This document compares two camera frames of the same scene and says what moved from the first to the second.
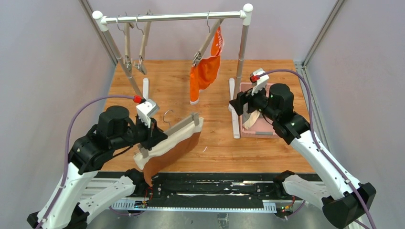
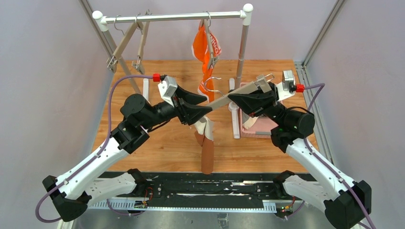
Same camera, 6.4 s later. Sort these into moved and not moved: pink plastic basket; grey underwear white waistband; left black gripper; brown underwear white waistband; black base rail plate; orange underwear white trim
Moved: left black gripper; orange underwear white trim; brown underwear white waistband
Not moved: black base rail plate; pink plastic basket; grey underwear white waistband
